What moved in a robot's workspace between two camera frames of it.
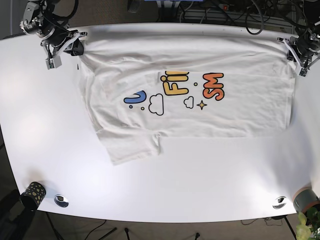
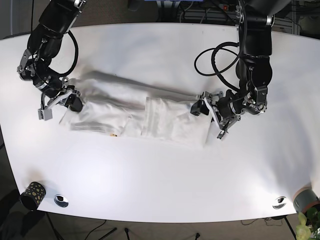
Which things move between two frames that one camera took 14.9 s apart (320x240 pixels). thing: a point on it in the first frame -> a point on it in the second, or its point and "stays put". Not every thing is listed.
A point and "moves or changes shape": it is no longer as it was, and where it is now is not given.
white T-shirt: [143, 85] moves or changes shape
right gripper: [303, 50] -> [220, 108]
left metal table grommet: [61, 201] stays put
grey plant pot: [305, 199] stays put
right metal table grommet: [279, 202] stays put
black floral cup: [33, 195] stays put
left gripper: [62, 39] -> [74, 102]
